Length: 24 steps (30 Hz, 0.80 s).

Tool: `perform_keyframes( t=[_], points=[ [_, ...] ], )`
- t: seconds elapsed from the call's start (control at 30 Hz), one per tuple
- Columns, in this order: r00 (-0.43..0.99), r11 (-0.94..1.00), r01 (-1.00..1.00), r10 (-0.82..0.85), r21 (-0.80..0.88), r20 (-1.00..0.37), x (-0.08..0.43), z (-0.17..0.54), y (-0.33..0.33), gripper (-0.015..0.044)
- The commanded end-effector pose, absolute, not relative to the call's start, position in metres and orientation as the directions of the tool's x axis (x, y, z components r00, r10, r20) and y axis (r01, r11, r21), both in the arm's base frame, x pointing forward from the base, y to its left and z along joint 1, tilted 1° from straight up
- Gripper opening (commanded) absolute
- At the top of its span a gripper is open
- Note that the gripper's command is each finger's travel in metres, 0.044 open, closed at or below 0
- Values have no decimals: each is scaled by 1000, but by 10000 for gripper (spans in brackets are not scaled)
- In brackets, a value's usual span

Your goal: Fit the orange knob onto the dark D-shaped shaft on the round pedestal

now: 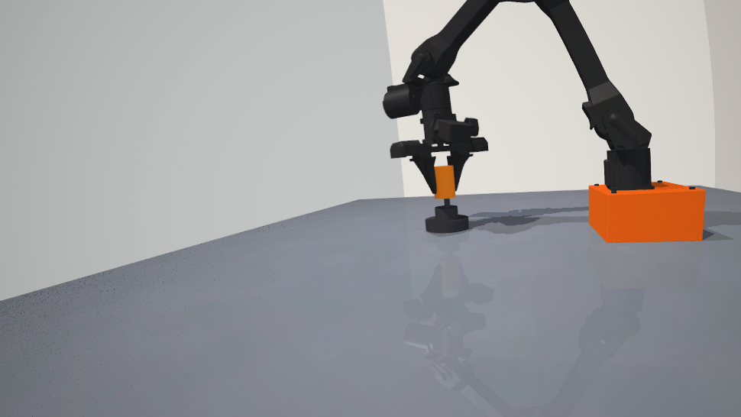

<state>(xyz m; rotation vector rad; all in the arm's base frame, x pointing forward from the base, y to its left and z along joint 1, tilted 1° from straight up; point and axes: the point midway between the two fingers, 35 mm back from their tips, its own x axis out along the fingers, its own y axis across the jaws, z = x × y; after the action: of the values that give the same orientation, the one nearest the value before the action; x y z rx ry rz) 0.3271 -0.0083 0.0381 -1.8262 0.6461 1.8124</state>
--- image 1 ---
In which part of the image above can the orange knob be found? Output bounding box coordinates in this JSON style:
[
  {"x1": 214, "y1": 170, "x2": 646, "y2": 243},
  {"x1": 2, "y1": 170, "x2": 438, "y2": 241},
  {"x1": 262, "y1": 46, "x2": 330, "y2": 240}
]
[{"x1": 434, "y1": 166, "x2": 455, "y2": 199}]

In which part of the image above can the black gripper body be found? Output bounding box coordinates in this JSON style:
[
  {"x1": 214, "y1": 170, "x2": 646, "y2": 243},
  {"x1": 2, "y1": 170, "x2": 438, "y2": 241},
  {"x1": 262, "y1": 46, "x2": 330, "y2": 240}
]
[{"x1": 390, "y1": 108, "x2": 488, "y2": 159}]

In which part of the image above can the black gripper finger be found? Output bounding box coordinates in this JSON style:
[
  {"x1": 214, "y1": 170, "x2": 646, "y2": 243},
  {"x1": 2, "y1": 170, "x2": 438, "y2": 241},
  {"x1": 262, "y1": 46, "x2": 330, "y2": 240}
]
[
  {"x1": 447, "y1": 154, "x2": 473, "y2": 192},
  {"x1": 409, "y1": 157, "x2": 437, "y2": 194}
]

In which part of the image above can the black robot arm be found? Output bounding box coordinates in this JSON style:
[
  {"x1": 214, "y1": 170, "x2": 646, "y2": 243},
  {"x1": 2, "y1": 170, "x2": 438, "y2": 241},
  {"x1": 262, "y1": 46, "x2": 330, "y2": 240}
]
[{"x1": 382, "y1": 0, "x2": 655, "y2": 191}]

